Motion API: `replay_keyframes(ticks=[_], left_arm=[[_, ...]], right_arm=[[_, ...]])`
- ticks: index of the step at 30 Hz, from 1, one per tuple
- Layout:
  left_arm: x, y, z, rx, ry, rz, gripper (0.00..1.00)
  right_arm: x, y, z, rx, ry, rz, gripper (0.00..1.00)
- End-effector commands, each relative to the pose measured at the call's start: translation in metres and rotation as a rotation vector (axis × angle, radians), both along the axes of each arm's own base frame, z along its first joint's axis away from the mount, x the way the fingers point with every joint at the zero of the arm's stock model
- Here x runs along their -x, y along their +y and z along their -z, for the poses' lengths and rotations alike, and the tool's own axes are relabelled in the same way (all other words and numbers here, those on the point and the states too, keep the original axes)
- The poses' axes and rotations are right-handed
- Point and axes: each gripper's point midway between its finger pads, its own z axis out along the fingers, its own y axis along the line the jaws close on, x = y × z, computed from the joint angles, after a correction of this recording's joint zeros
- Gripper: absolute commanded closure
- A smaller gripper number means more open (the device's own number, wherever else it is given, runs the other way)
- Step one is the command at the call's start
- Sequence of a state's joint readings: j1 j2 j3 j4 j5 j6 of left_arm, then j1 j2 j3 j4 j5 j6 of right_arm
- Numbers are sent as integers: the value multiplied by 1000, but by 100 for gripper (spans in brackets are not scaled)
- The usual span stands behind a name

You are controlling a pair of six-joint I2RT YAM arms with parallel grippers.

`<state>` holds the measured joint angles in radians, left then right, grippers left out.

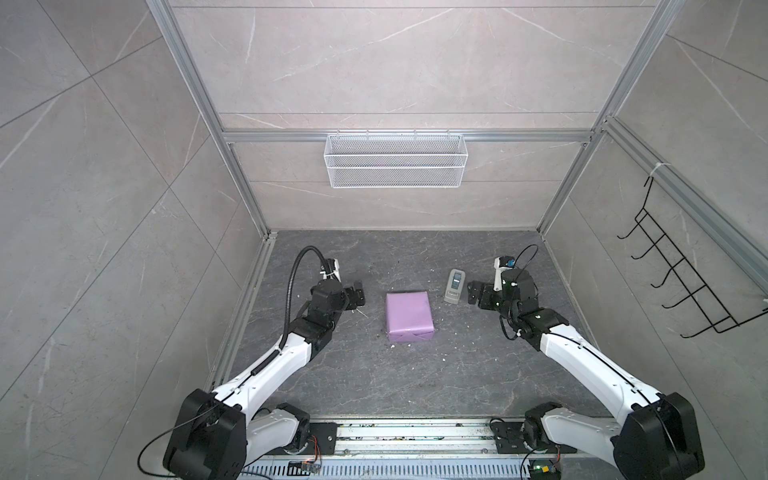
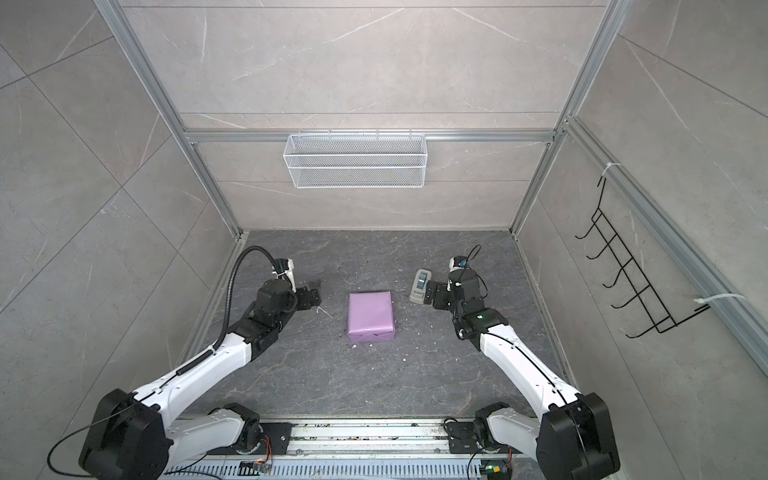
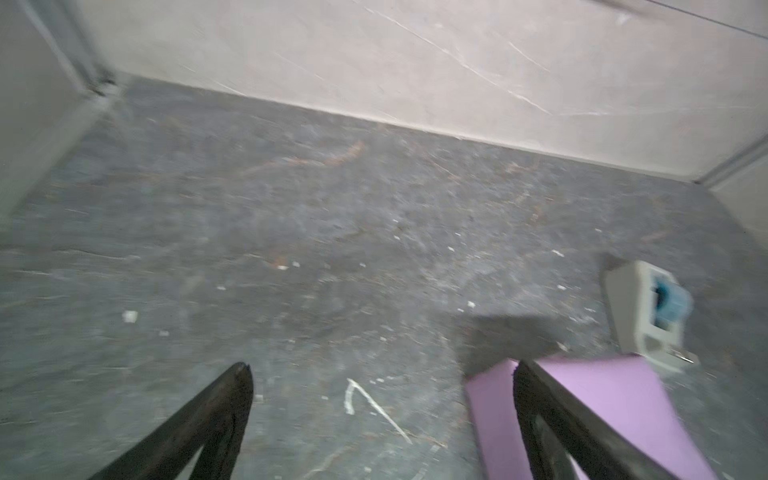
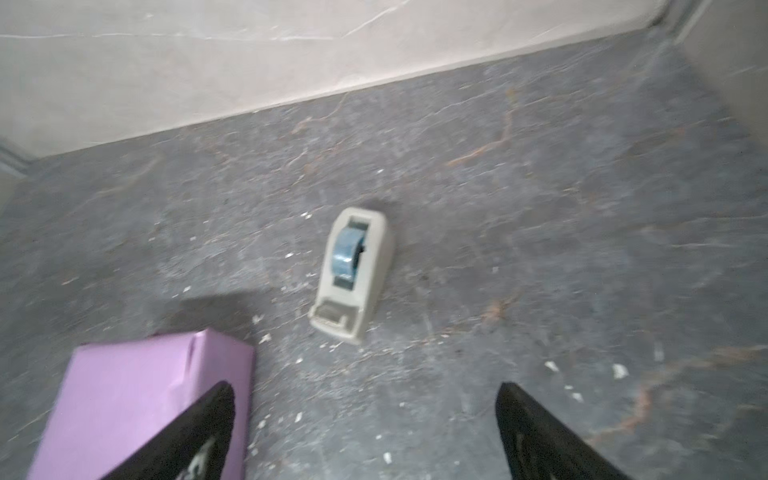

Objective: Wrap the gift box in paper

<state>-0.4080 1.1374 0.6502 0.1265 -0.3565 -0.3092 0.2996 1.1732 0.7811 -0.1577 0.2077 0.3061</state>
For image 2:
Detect pink wrapping paper sheet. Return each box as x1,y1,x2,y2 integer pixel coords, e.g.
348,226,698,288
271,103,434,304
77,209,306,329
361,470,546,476
347,291,395,343

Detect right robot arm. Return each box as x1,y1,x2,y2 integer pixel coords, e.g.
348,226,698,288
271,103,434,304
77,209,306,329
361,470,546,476
410,257,621,479

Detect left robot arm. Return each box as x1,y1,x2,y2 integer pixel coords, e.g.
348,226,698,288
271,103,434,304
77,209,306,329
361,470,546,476
78,279,321,479

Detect white tape dispenser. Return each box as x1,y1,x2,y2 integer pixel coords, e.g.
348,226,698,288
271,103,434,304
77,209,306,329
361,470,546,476
409,268,431,304

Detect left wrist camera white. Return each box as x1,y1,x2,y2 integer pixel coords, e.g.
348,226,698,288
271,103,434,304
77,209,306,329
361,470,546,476
275,258,297,292

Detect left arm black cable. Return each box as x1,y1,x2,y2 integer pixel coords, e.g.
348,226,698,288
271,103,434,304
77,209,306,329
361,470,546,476
46,245,281,479

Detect white wire mesh basket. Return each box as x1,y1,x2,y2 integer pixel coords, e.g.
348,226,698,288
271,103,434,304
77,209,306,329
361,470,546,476
283,133,428,189

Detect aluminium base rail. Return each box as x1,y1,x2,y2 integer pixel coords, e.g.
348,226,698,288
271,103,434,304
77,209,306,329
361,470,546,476
113,418,619,480

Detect black wire hook rack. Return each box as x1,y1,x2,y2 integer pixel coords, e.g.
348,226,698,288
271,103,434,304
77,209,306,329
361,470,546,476
575,177,711,339

